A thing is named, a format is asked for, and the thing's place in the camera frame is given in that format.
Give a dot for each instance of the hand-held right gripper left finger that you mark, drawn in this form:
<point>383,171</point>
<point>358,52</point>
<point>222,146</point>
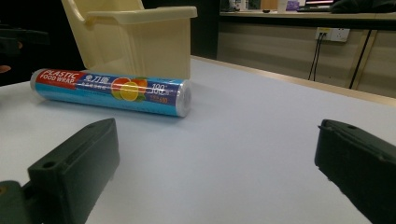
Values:
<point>74,165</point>

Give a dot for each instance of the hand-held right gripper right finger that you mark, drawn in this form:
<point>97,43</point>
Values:
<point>361,165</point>

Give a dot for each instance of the blue plastic wrap roll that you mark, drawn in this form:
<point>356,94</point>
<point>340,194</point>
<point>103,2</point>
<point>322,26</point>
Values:
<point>102,93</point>

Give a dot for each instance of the cream plastic basket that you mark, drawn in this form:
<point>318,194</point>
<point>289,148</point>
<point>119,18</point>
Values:
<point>149,43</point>

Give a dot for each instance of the wooden counter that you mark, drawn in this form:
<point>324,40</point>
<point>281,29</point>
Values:
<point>311,18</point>

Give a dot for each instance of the dark cloth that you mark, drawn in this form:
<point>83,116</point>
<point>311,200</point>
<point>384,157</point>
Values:
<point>364,5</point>

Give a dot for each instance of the laptop computer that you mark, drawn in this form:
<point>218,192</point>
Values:
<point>317,4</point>

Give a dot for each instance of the purple box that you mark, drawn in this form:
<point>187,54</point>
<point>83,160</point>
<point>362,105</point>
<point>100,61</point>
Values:
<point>292,5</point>

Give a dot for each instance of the white cup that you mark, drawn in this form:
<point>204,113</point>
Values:
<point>282,5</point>

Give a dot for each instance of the black computer mouse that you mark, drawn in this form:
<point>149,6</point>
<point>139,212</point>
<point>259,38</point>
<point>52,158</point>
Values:
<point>266,11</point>

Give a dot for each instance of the white wall socket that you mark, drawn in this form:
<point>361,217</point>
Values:
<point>337,34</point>

